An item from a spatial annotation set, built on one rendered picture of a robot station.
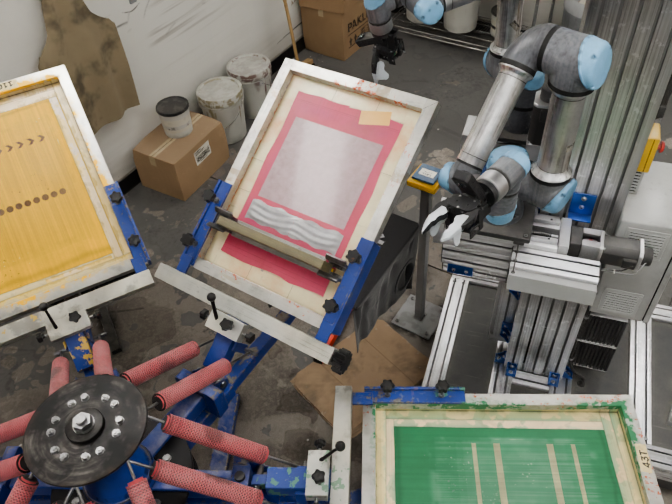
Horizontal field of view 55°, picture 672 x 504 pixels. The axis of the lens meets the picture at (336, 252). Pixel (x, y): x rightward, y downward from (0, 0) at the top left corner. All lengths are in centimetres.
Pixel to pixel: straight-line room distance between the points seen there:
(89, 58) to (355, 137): 212
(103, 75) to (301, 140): 197
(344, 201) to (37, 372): 211
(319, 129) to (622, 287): 119
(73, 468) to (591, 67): 153
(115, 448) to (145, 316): 202
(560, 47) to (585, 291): 76
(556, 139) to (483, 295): 156
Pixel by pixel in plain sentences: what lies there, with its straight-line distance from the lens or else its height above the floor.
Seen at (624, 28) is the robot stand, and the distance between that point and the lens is 192.
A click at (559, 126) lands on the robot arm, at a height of 167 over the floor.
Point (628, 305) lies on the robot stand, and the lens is 253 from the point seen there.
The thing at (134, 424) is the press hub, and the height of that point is 131.
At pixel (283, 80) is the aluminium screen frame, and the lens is 229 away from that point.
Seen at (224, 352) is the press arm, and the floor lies 108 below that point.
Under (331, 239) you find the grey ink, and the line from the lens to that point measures 202.
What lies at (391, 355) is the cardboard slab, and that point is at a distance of 324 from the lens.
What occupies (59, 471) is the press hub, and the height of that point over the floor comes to 131.
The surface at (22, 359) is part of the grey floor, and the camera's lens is 374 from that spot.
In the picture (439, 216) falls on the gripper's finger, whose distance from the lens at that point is 149.
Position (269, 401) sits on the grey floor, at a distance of 317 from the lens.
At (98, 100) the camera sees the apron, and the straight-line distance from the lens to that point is 402.
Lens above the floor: 270
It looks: 46 degrees down
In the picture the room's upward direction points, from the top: 5 degrees counter-clockwise
